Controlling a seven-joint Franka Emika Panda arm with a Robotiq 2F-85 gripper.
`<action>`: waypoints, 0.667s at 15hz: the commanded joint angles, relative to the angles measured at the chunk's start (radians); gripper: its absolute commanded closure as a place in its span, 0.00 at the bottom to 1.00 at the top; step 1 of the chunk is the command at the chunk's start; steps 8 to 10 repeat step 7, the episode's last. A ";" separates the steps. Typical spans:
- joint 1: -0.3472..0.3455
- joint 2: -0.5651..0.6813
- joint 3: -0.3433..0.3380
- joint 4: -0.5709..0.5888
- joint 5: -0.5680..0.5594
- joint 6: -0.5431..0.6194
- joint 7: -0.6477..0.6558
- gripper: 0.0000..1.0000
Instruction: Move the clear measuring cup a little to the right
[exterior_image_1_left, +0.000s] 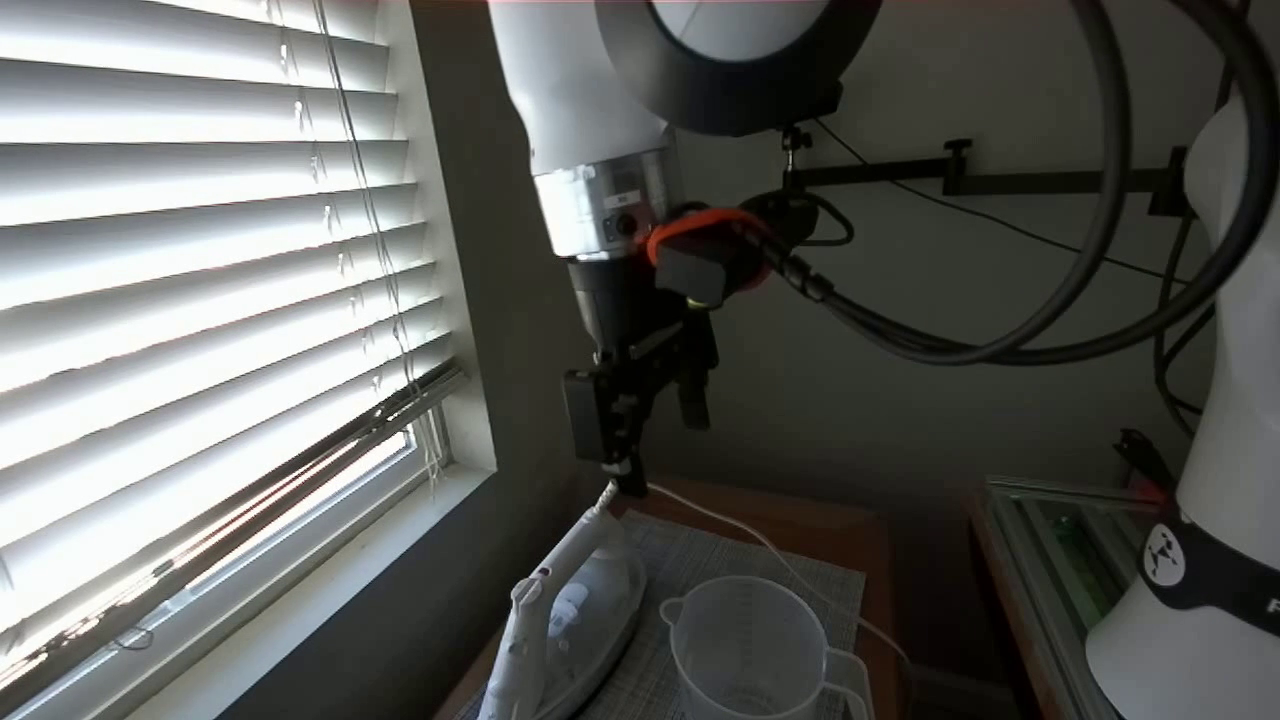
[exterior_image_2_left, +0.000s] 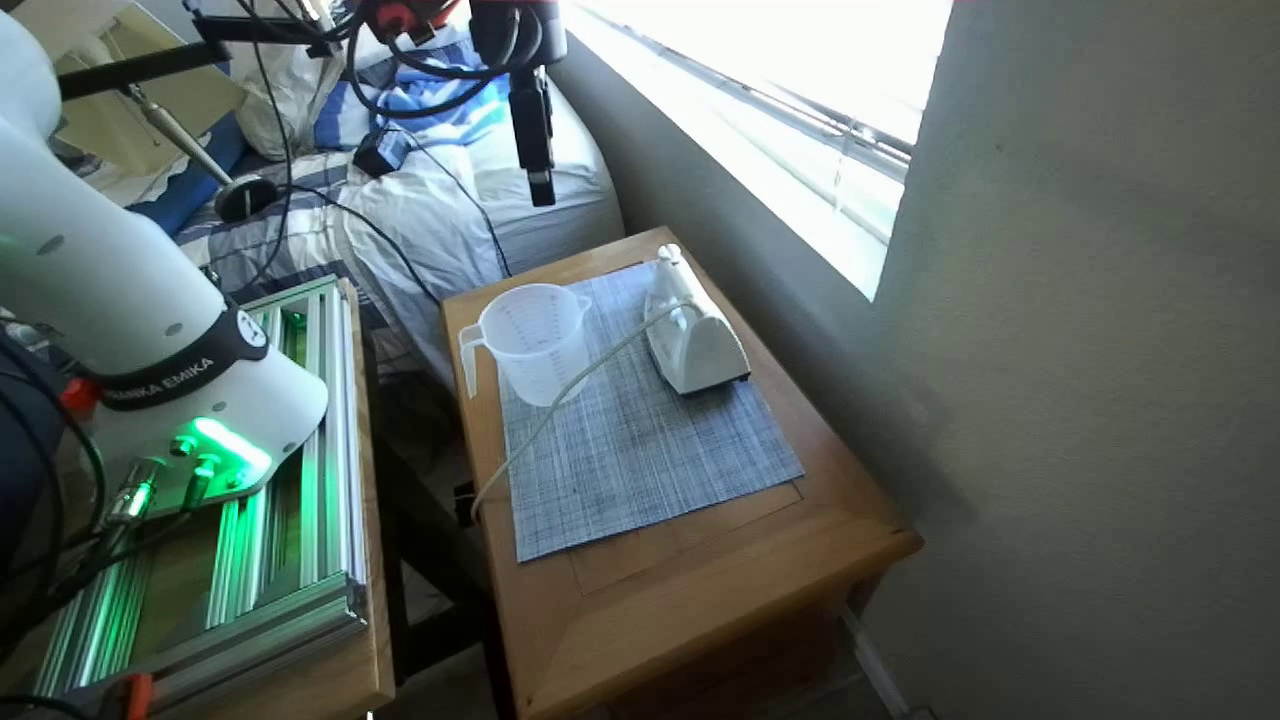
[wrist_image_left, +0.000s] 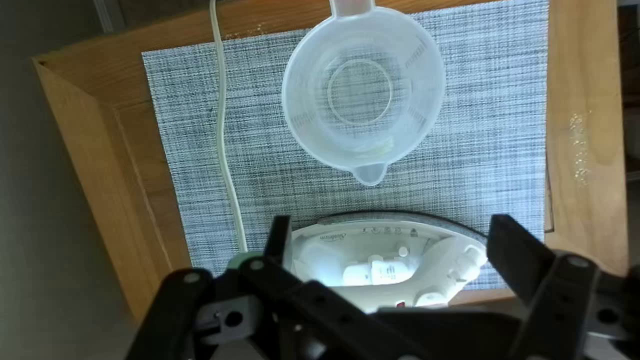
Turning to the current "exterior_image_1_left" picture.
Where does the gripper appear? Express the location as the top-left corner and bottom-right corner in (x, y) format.
(562, 256), (722, 499)

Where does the clear measuring cup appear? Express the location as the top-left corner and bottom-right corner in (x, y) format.
(659, 575), (874, 720)

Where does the grey woven placemat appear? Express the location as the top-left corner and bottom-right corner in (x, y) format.
(455, 510), (869, 720)

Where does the white clothes iron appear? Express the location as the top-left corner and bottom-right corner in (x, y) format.
(477, 484), (650, 720)

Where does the white window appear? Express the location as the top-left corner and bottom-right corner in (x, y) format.
(0, 0), (499, 720)

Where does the white window blind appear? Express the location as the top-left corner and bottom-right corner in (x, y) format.
(0, 0), (471, 691)

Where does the black and red clamp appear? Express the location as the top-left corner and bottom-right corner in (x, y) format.
(1113, 428), (1173, 504)

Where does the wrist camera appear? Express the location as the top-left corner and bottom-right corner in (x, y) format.
(654, 238), (747, 309)

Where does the white iron cable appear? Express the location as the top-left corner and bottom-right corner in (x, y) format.
(598, 479), (913, 691)

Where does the thin black cable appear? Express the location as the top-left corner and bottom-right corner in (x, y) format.
(814, 118), (1193, 285)

